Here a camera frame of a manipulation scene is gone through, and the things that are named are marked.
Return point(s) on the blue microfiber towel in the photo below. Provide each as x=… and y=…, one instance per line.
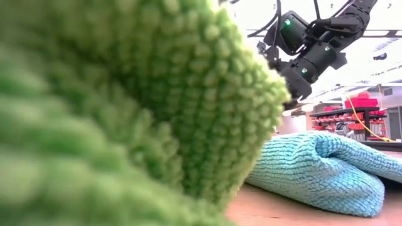
x=314, y=175

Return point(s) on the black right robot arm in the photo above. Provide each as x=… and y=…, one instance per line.
x=345, y=25

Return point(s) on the green microfiber towel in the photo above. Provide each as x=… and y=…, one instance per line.
x=125, y=110

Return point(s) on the white oblong ceiling lamp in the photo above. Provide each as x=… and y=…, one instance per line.
x=308, y=107
x=286, y=113

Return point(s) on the black shelf with red bins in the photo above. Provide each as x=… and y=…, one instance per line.
x=345, y=111

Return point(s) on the dark blue round object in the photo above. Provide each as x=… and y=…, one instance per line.
x=380, y=56

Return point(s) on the black overhead beam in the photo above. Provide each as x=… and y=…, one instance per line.
x=377, y=36

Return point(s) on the dark hanging camera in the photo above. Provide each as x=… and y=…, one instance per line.
x=261, y=46

